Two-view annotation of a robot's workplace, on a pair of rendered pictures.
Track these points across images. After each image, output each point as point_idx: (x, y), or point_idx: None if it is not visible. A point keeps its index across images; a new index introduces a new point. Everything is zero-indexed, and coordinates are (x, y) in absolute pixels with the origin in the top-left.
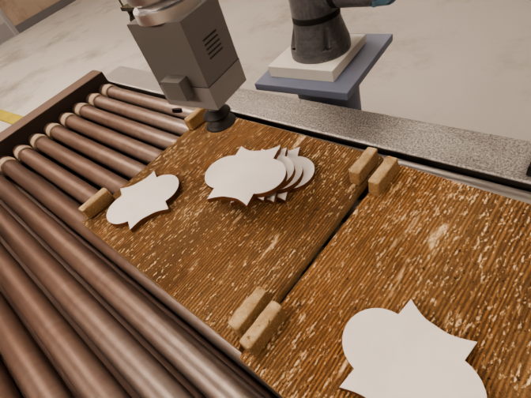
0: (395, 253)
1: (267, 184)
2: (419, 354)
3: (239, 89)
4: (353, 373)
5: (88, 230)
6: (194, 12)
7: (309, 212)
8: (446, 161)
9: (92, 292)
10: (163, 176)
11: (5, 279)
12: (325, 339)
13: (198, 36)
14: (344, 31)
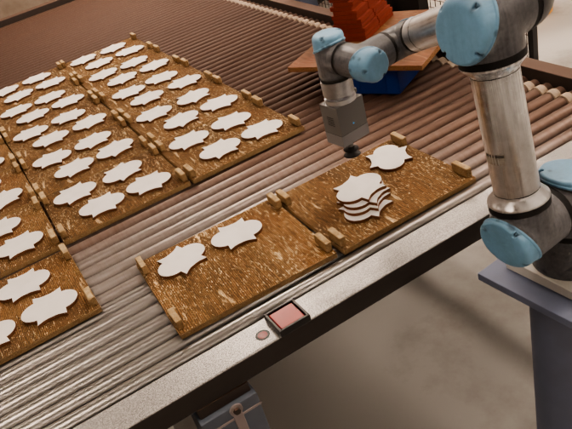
0: (280, 242)
1: (341, 195)
2: (237, 236)
3: None
4: (243, 220)
5: None
6: (325, 106)
7: (326, 219)
8: (328, 281)
9: None
10: (402, 162)
11: (375, 122)
12: (260, 219)
13: (325, 114)
14: (550, 260)
